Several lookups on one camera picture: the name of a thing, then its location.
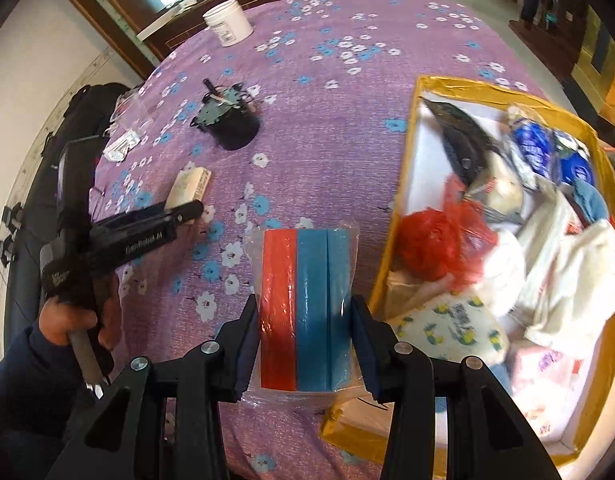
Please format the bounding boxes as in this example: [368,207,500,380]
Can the clear plastic cup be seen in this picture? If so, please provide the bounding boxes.
[107,87,155,136]

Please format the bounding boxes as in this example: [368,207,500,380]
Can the person's left forearm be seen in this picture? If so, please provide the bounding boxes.
[0,320,113,480]

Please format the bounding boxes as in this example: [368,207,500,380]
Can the blue printed packet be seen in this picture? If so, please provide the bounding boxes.
[552,132,595,188]
[510,117,555,178]

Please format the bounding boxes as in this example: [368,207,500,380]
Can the person's left hand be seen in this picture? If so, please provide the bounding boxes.
[37,282,123,353]

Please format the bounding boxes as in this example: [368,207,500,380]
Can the purple floral tablecloth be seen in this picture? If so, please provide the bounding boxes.
[87,0,553,480]

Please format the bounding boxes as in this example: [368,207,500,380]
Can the gold mirrored cabinet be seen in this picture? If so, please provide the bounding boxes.
[577,5,615,111]

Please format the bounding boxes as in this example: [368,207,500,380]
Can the cream face towel pack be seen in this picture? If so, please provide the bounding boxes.
[385,267,453,321]

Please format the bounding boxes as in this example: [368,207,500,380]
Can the pack of coloured sponges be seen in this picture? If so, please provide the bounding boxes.
[242,220,363,406]

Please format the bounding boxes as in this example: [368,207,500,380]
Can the large blue towel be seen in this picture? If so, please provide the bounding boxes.
[570,180,611,226]

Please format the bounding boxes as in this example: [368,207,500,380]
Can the black electric motor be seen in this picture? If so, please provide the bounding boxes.
[190,77,262,152]

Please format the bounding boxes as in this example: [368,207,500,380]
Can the duck print tissue pack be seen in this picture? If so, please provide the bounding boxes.
[390,295,511,366]

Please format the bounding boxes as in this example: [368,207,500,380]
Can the yellow cardboard box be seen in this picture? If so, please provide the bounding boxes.
[320,75,615,466]

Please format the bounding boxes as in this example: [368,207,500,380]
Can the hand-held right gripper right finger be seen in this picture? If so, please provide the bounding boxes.
[350,295,563,480]

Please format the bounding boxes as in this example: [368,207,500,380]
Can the black plastic bag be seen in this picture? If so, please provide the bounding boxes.
[422,97,508,191]

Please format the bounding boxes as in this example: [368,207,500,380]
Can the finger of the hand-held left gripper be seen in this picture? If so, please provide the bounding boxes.
[157,199,205,229]

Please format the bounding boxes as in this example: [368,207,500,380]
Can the small white printed packet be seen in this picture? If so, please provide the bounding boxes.
[102,130,140,163]

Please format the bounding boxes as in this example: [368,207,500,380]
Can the white plastic jar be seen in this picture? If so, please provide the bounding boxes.
[203,0,254,48]

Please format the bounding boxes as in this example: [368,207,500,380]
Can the small blue cloth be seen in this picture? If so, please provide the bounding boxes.
[487,360,513,396]

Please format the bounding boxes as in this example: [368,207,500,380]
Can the red plastic bag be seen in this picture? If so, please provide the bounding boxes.
[395,175,498,291]

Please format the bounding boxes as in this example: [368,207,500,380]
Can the cream sponge block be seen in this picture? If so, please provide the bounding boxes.
[164,166,213,211]

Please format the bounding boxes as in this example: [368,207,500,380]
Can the white plastic bag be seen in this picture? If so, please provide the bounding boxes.
[517,185,583,281]

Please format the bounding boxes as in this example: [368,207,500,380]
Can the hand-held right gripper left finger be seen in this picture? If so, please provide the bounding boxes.
[47,295,260,480]

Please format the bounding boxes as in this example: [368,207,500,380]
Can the white towel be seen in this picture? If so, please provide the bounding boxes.
[525,220,615,361]

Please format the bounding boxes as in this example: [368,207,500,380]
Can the pink tissue pack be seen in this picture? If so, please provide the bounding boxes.
[507,342,588,441]

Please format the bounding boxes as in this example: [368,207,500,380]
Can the white packet red print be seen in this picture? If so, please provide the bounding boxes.
[462,165,525,226]

